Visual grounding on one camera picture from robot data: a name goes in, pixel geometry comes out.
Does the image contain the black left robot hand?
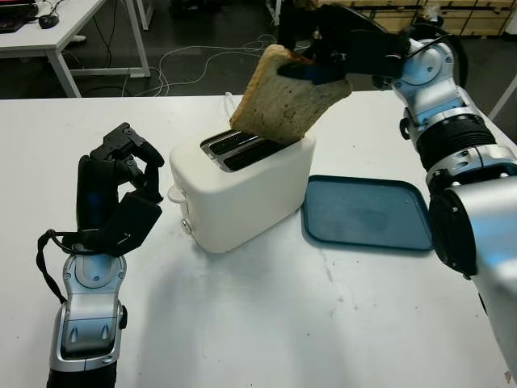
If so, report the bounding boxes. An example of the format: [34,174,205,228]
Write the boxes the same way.
[76,122,166,234]

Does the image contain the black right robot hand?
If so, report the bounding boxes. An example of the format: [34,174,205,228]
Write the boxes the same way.
[276,3,391,86]

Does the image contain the slice of brown bread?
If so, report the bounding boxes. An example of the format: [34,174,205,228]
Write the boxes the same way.
[229,44,352,145]

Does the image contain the cream two-slot toaster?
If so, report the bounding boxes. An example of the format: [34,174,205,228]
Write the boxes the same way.
[169,128,317,255]

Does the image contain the teal plastic tray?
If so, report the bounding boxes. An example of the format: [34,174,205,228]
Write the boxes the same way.
[299,175,435,252]

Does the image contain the white desk leg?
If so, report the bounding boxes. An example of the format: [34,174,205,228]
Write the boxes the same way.
[134,0,155,32]
[264,0,283,28]

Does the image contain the white office desk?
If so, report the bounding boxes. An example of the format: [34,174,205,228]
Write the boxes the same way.
[0,0,151,100]

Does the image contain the white slanted table leg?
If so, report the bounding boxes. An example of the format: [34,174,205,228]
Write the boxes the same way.
[487,74,517,122]

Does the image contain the black laptop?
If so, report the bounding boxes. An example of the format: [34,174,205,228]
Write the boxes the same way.
[0,0,40,36]

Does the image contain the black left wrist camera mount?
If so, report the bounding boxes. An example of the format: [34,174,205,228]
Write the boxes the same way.
[95,192,164,258]

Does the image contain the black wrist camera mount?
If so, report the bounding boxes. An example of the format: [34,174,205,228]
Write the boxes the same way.
[345,30,409,89]
[95,192,164,258]

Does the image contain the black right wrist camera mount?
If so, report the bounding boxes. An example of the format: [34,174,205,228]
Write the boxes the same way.
[345,30,409,89]

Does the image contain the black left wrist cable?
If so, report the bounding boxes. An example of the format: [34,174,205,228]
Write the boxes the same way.
[36,229,84,304]

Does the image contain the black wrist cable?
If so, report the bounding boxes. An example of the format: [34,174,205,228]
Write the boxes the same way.
[36,229,84,304]
[406,23,470,89]

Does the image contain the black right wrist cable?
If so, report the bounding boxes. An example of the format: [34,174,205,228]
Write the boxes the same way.
[406,23,470,89]

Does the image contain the white toaster power cord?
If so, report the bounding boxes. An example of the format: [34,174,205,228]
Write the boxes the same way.
[223,92,242,122]

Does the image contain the white cable on floor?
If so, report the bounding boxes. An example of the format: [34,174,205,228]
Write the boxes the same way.
[149,34,284,99]

